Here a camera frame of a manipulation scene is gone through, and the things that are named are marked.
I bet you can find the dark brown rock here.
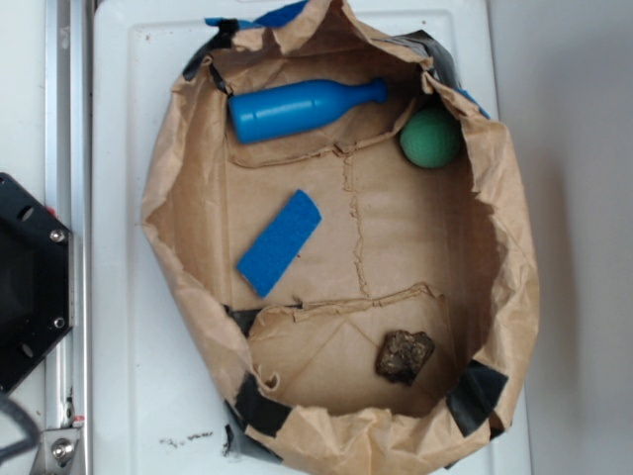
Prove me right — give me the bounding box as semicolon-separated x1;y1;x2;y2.
375;330;435;386

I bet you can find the blue sponge strip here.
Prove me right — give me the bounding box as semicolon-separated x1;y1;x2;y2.
236;190;321;298

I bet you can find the brown paper bag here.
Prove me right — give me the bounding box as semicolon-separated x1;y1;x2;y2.
141;1;539;474

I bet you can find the blue plastic bottle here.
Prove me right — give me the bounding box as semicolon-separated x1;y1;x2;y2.
228;78;388;143

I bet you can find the green foam ball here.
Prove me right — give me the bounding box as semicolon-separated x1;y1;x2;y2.
400;108;463;169

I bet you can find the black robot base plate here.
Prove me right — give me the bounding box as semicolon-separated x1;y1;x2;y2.
0;172;71;395

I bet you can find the aluminium frame rail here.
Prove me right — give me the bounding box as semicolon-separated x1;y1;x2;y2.
45;1;97;474

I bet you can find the metal corner bracket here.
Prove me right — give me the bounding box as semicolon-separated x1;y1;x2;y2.
30;427;81;475

